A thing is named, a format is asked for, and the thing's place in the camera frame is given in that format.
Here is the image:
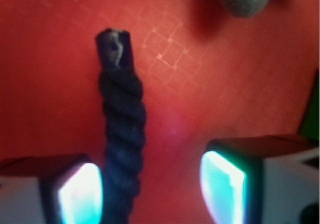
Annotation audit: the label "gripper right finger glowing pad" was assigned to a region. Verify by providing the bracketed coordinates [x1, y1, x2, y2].
[201, 135, 320, 223]

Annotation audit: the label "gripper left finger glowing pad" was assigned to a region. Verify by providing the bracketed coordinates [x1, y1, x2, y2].
[0, 154, 103, 223]

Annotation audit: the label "dark blue twisted rope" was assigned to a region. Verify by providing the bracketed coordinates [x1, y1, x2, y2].
[95, 28, 147, 224]

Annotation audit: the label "green wooden block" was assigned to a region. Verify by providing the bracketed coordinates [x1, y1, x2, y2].
[299, 69, 320, 140]

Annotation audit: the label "red plastic tray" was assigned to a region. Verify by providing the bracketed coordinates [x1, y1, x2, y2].
[0, 0, 320, 223]

